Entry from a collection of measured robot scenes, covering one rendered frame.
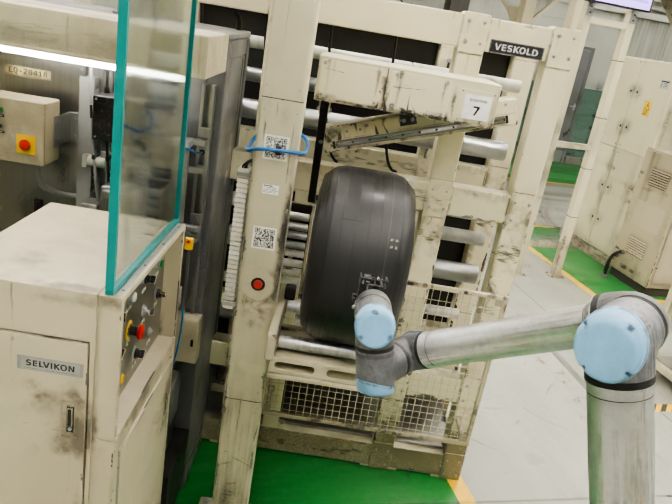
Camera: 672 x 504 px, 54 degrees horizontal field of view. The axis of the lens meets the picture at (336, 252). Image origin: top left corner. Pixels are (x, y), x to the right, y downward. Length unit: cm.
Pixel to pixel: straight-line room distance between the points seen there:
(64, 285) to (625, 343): 113
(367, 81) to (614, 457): 142
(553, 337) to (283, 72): 108
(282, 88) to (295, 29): 17
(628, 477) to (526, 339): 33
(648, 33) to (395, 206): 1201
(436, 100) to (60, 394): 143
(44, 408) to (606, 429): 120
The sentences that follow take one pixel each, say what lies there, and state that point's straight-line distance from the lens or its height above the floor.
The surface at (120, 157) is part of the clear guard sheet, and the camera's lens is 140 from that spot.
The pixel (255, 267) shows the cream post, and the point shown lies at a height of 112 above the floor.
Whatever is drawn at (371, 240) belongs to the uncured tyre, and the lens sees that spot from 189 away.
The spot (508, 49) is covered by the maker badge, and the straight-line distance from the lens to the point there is 259.
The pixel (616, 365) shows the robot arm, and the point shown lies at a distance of 119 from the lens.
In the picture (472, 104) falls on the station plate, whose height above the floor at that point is 171.
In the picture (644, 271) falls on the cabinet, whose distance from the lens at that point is 655.
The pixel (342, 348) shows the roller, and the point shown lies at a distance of 214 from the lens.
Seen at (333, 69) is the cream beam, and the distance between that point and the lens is 223.
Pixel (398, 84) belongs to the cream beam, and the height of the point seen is 173.
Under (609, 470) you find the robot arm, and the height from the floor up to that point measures 125.
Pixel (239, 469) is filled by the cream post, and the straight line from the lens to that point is 252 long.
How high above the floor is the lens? 191
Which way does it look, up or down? 20 degrees down
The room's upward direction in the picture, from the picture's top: 10 degrees clockwise
